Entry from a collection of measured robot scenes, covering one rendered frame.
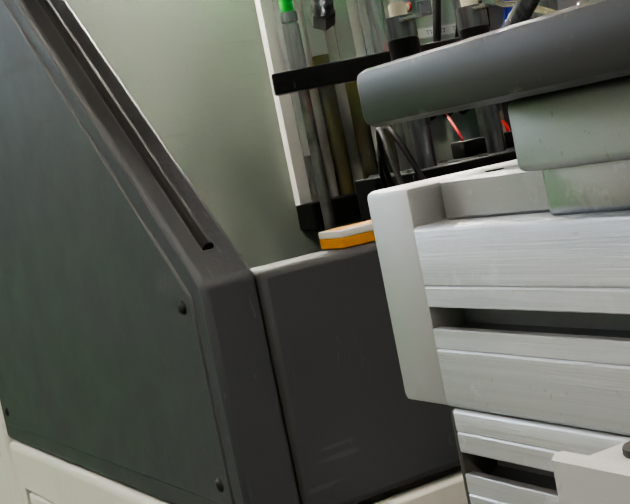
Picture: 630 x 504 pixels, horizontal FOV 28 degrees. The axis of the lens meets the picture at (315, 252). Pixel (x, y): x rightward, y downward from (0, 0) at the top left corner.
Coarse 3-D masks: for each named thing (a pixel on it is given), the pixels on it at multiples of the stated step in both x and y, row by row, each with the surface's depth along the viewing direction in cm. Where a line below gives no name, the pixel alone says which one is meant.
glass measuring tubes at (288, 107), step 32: (256, 0) 136; (352, 0) 141; (320, 32) 137; (352, 32) 141; (288, 64) 135; (288, 96) 137; (320, 96) 138; (352, 96) 139; (288, 128) 137; (320, 128) 139; (352, 128) 141; (288, 160) 138; (352, 160) 141; (352, 192) 138; (320, 224) 135
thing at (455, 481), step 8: (456, 472) 84; (432, 480) 83; (440, 480) 83; (448, 480) 83; (456, 480) 83; (416, 488) 82; (424, 488) 82; (432, 488) 82; (440, 488) 82; (448, 488) 83; (456, 488) 83; (464, 488) 83; (392, 496) 82; (400, 496) 81; (408, 496) 81; (416, 496) 81; (424, 496) 82; (432, 496) 82; (440, 496) 82; (448, 496) 83; (456, 496) 83; (464, 496) 83
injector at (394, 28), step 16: (400, 16) 111; (400, 32) 111; (416, 32) 112; (400, 48) 111; (416, 48) 112; (416, 128) 112; (416, 144) 113; (432, 144) 113; (416, 160) 113; (432, 160) 113
